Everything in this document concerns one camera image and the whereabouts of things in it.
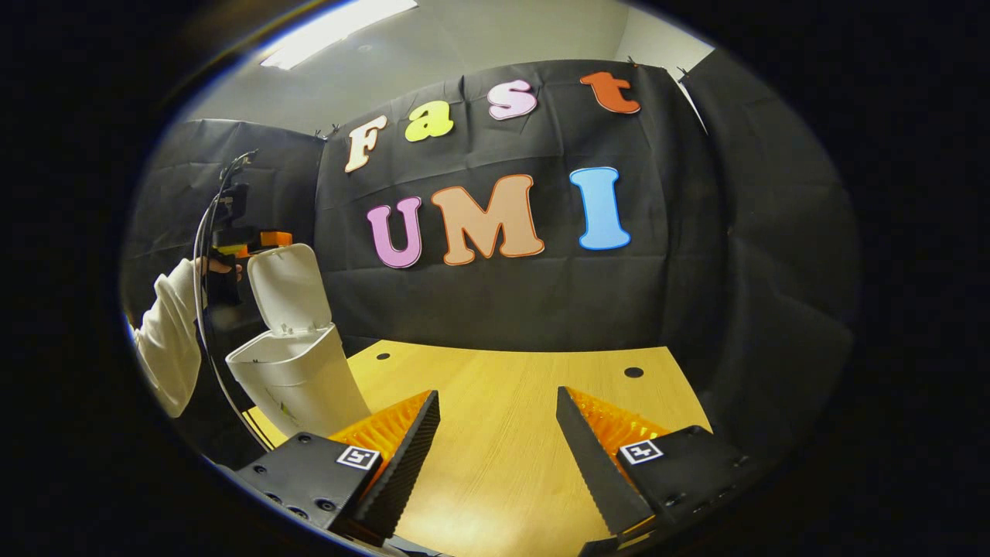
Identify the wooden desktop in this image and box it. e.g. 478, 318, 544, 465
244, 339, 712, 557

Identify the black backdrop cloth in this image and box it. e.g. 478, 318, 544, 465
120, 58, 863, 465

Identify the white desktop garbage bin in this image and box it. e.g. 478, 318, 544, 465
224, 243, 372, 440

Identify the ceiling light panel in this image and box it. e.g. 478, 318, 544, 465
259, 0, 418, 70

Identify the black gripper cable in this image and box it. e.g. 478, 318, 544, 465
192, 151, 273, 453

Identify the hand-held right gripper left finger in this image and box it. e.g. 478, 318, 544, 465
232, 389, 442, 542

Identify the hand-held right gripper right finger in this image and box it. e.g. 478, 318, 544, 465
555, 385, 755, 546

